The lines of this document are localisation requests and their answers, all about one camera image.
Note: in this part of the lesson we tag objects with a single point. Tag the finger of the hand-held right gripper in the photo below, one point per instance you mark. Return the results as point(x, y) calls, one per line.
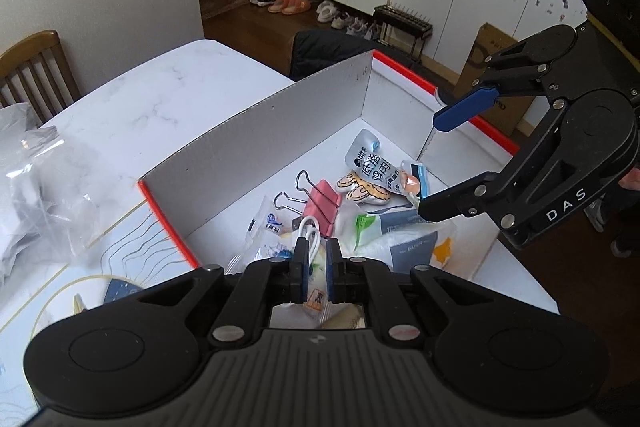
point(462, 109)
point(450, 205)

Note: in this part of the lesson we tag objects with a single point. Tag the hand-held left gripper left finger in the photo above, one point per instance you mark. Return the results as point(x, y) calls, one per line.
point(300, 269)

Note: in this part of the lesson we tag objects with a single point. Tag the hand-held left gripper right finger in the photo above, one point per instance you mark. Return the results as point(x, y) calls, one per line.
point(331, 269)

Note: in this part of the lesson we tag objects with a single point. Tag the white orange snack packet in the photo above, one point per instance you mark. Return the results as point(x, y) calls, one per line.
point(417, 179)

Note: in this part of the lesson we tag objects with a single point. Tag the printed tissue pack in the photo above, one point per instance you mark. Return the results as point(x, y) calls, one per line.
point(400, 242)

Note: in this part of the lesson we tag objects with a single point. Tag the pink binder clip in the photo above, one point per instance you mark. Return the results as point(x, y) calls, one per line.
point(315, 219)
point(325, 194)

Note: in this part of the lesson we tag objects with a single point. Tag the red and white cardboard box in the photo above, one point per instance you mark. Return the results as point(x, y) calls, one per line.
point(280, 142)

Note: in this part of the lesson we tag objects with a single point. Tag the white patterned desktop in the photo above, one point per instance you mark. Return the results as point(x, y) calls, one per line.
point(150, 82)

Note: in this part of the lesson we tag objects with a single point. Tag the person's right hand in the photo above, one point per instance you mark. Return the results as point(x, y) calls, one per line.
point(632, 179)

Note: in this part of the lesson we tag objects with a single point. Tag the small orange label packet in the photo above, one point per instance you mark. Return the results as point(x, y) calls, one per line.
point(315, 301)

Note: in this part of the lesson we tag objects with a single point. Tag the clear blue print packet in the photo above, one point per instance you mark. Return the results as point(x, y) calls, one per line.
point(265, 232)

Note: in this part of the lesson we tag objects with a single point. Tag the large brown cardboard box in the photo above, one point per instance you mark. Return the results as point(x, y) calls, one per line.
point(487, 62)

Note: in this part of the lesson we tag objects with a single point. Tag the cartoon figure charm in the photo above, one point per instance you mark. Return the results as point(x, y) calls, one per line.
point(362, 189)

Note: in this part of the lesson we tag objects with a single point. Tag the white black print packet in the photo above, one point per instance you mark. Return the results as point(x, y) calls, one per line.
point(370, 157)

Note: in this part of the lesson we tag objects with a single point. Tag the black metal rack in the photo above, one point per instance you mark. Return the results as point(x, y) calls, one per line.
point(402, 19)

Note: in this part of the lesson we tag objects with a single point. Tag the black cloth covered chair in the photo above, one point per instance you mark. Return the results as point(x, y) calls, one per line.
point(340, 52)

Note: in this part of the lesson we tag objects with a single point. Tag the person's leg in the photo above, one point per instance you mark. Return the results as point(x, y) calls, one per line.
point(627, 222)

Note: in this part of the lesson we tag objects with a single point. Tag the row of shoes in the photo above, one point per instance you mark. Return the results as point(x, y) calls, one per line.
point(300, 6)

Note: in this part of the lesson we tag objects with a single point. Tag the clear plastic bag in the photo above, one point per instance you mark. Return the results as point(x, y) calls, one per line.
point(35, 187)

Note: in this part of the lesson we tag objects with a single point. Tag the wooden chair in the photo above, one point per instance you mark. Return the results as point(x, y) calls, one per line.
point(35, 67)

